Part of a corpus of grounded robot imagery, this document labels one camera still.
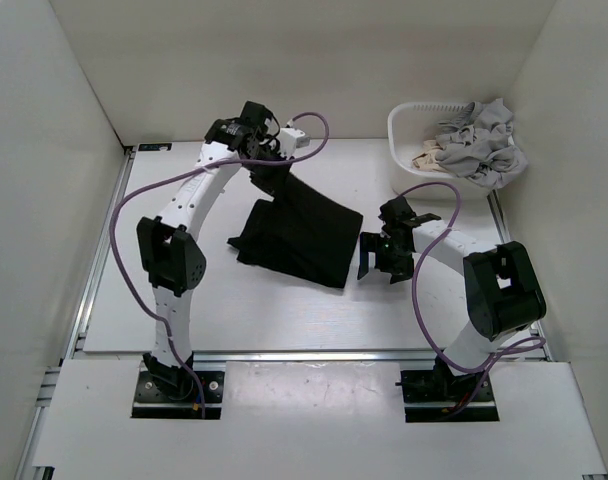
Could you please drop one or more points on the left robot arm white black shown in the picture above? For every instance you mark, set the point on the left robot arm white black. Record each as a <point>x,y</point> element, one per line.
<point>168,242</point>

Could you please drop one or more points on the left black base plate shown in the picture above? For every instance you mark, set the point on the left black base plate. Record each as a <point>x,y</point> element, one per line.
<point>152,402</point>

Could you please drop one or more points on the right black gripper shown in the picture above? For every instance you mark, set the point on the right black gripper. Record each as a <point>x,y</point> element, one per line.
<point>372,242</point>

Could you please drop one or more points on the beige crumpled garment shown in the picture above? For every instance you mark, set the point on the beige crumpled garment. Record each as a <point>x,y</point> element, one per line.
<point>426,159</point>

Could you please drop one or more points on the black trousers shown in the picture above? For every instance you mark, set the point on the black trousers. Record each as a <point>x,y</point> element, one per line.
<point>301,233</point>

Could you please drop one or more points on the white plastic basket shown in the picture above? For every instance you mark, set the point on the white plastic basket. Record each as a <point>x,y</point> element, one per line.
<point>409,125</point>

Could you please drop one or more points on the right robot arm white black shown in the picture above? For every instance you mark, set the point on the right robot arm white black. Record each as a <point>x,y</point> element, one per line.
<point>502,293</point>

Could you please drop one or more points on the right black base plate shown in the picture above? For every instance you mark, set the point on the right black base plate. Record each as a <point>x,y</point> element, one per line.
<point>430,397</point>

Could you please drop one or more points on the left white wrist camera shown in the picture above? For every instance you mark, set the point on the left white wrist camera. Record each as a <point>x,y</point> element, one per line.
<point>291,139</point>

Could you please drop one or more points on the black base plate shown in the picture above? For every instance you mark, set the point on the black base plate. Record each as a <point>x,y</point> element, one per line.
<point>430,397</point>
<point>152,402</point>

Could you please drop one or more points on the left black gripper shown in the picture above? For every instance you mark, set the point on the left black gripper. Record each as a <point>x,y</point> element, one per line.
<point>276,181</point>

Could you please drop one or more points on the grey crumpled garment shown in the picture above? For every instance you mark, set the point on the grey crumpled garment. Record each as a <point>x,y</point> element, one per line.
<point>477,145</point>

